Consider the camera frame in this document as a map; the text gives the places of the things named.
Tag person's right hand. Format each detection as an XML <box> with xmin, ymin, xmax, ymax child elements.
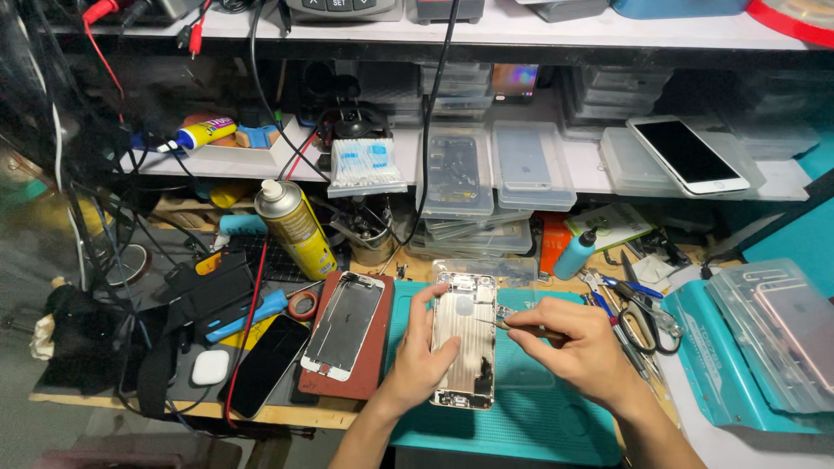
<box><xmin>503</xmin><ymin>297</ymin><xmax>654</xmax><ymax>416</ymax></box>

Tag person's left hand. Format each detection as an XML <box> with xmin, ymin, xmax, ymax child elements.
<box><xmin>380</xmin><ymin>284</ymin><xmax>462</xmax><ymax>419</ymax></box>

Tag silver phone housing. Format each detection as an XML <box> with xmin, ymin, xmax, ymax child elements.
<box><xmin>429</xmin><ymin>270</ymin><xmax>500</xmax><ymax>412</ymax></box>

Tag thin metal tweezers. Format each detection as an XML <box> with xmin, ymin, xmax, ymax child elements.
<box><xmin>474</xmin><ymin>317</ymin><xmax>569</xmax><ymax>341</ymax></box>

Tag red-brown repair pad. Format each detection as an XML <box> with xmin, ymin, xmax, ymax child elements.
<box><xmin>298</xmin><ymin>270</ymin><xmax>397</xmax><ymax>401</ymax></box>

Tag white phone screen assembly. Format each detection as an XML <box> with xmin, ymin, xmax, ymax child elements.
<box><xmin>300</xmin><ymin>272</ymin><xmax>386</xmax><ymax>383</ymax></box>

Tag teal silicone work mat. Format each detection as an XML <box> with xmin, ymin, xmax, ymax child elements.
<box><xmin>384</xmin><ymin>280</ymin><xmax>624</xmax><ymax>467</ymax></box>

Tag blue bottle with black nozzle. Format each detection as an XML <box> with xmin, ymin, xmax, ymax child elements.
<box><xmin>552</xmin><ymin>226</ymin><xmax>599</xmax><ymax>281</ymax></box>

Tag small clear plastic box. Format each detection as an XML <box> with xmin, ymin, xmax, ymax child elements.
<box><xmin>431</xmin><ymin>258</ymin><xmax>539</xmax><ymax>289</ymax></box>

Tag orange packet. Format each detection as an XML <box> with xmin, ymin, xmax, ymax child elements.
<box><xmin>539</xmin><ymin>214</ymin><xmax>576</xmax><ymax>276</ymax></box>

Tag red tape roll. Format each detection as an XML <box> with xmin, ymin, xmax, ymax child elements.
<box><xmin>287</xmin><ymin>290</ymin><xmax>319</xmax><ymax>321</ymax></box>

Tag metal tool holder cup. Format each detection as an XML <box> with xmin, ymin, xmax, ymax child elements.
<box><xmin>328</xmin><ymin>194</ymin><xmax>396</xmax><ymax>268</ymax></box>

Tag green and white card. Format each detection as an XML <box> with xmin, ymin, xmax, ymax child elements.
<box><xmin>565</xmin><ymin>202</ymin><xmax>656</xmax><ymax>253</ymax></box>

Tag black smartphone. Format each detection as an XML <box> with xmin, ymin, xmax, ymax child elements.
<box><xmin>224</xmin><ymin>314</ymin><xmax>313</xmax><ymax>420</ymax></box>

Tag stack of clear plastic boxes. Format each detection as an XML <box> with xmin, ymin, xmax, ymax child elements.
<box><xmin>407</xmin><ymin>207</ymin><xmax>539</xmax><ymax>260</ymax></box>

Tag yellow spray can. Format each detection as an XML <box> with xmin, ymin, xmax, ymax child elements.
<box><xmin>253</xmin><ymin>178</ymin><xmax>339</xmax><ymax>281</ymax></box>

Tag flat clear plastic box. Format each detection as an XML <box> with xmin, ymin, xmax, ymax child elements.
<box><xmin>599</xmin><ymin>126</ymin><xmax>768</xmax><ymax>198</ymax></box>

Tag clear box with silver phone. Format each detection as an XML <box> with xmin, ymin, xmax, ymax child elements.
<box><xmin>491</xmin><ymin>120</ymin><xmax>578</xmax><ymax>213</ymax></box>

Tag clear box with pink phone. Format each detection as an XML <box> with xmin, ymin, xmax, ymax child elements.
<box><xmin>706</xmin><ymin>258</ymin><xmax>834</xmax><ymax>415</ymax></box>

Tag clear box with phone parts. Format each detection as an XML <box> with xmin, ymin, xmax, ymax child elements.
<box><xmin>416</xmin><ymin>126</ymin><xmax>495</xmax><ymax>220</ymax></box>

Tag pack of cotton swabs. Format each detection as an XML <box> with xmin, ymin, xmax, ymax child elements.
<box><xmin>326</xmin><ymin>137</ymin><xmax>409</xmax><ymax>199</ymax></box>

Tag white earbuds case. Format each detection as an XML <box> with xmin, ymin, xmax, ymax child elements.
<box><xmin>190</xmin><ymin>349</ymin><xmax>231</xmax><ymax>387</ymax></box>

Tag teal tube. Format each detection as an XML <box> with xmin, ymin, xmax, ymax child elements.
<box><xmin>218</xmin><ymin>214</ymin><xmax>269</xmax><ymax>237</ymax></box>

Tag white smartphone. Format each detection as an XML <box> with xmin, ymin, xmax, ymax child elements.
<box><xmin>626</xmin><ymin>115</ymin><xmax>752</xmax><ymax>195</ymax></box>

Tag white tray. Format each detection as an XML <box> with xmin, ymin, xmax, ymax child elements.
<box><xmin>188</xmin><ymin>116</ymin><xmax>315</xmax><ymax>168</ymax></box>

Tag phone with colourful screen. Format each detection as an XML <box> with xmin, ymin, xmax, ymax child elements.
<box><xmin>491</xmin><ymin>63</ymin><xmax>541</xmax><ymax>106</ymax></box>

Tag yellow glue tube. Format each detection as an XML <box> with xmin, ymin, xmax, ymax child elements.
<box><xmin>156</xmin><ymin>116</ymin><xmax>239</xmax><ymax>155</ymax></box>

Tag white shelf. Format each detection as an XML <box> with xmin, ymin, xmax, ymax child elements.
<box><xmin>49</xmin><ymin>0</ymin><xmax>834</xmax><ymax>69</ymax></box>

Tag black cloth bundle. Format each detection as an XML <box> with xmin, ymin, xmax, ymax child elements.
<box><xmin>29</xmin><ymin>276</ymin><xmax>125</xmax><ymax>393</ymax></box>

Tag black device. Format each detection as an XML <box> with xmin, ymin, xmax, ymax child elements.
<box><xmin>407</xmin><ymin>0</ymin><xmax>487</xmax><ymax>26</ymax></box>

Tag blue box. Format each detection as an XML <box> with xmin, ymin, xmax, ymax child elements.
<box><xmin>610</xmin><ymin>0</ymin><xmax>751</xmax><ymax>20</ymax></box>

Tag grey device with buttons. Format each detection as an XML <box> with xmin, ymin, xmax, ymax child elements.
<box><xmin>285</xmin><ymin>0</ymin><xmax>405</xmax><ymax>24</ymax></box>

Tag red test probe lead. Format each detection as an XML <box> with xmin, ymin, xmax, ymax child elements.
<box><xmin>81</xmin><ymin>0</ymin><xmax>126</xmax><ymax>125</ymax></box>

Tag black-handled scissors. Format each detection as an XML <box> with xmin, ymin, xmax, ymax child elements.
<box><xmin>618</xmin><ymin>250</ymin><xmax>683</xmax><ymax>357</ymax></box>

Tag blue-handled pliers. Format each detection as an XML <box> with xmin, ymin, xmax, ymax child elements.
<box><xmin>579</xmin><ymin>268</ymin><xmax>665</xmax><ymax>301</ymax></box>

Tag blue-handled screwdriver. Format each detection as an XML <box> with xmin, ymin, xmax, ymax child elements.
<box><xmin>205</xmin><ymin>281</ymin><xmax>324</xmax><ymax>343</ymax></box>

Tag red cable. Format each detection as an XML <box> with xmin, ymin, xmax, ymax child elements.
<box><xmin>223</xmin><ymin>133</ymin><xmax>318</xmax><ymax>427</ymax></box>

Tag black strap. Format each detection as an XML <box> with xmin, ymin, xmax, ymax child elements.
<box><xmin>136</xmin><ymin>251</ymin><xmax>264</xmax><ymax>419</ymax></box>

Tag black hanging cable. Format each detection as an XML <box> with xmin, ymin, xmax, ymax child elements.
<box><xmin>365</xmin><ymin>0</ymin><xmax>461</xmax><ymax>247</ymax></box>

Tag red ring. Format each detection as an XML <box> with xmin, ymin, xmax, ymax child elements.
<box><xmin>745</xmin><ymin>0</ymin><xmax>834</xmax><ymax>50</ymax></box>

